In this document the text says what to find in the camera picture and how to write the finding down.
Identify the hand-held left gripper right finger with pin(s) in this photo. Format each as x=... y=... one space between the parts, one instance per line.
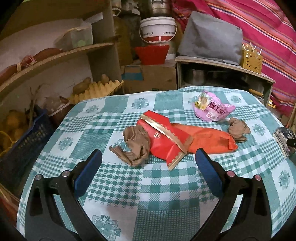
x=208 y=173

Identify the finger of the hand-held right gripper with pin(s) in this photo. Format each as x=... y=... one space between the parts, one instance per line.
x=292 y=142

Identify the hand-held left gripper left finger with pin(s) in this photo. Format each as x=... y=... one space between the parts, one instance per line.
x=87 y=171

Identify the orange plastic bag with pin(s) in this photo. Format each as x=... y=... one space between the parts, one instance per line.
x=208 y=139

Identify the small brown paper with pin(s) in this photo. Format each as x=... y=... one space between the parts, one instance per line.
x=239 y=128

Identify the large brown paper bag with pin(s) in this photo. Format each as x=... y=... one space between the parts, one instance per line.
x=136 y=143

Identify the red paper bag gold trim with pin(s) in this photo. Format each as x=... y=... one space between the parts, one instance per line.
x=159 y=136

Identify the pink snack bag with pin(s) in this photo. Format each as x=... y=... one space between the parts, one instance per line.
x=212 y=109

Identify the green checked tablecloth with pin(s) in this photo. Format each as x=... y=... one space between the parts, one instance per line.
x=143 y=192

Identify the blue plastic crate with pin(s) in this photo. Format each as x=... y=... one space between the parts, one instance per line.
x=25 y=150

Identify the brown woven basket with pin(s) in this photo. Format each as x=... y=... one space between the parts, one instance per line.
x=59 y=111

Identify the yellow egg tray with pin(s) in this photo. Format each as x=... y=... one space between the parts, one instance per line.
x=97 y=91

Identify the large potato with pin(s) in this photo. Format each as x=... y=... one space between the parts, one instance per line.
x=82 y=85

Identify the yellow fruit in mesh bag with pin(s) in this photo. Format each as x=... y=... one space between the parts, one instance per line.
x=13 y=125

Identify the yellow utensil holder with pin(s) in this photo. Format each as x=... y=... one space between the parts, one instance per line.
x=252 y=61

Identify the small potato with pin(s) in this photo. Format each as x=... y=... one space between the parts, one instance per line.
x=105 y=78

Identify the steel pot in cabinet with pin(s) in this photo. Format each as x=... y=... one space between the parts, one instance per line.
x=195 y=77

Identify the wooden cabinet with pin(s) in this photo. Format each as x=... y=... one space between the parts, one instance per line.
x=231 y=66

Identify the bundle of chopsticks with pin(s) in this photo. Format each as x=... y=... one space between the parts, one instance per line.
x=251 y=48

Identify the cardboard box with blue label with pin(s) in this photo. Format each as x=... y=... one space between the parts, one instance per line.
x=157 y=78

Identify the wooden shelf unit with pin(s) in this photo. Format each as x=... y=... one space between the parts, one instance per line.
x=101 y=60

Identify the pink striped curtain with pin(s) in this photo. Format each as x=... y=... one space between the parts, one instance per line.
x=266 y=27

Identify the dried sausage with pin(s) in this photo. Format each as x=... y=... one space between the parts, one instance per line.
x=8 y=71
x=46 y=54

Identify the red plastic basket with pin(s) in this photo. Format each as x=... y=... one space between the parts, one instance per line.
x=151 y=54

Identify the clear plastic box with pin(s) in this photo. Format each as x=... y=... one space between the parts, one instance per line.
x=74 y=39

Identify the grey cushion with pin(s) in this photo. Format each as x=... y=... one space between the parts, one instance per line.
x=208 y=39

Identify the yellow oil bottle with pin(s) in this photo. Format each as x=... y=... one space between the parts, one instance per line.
x=123 y=41

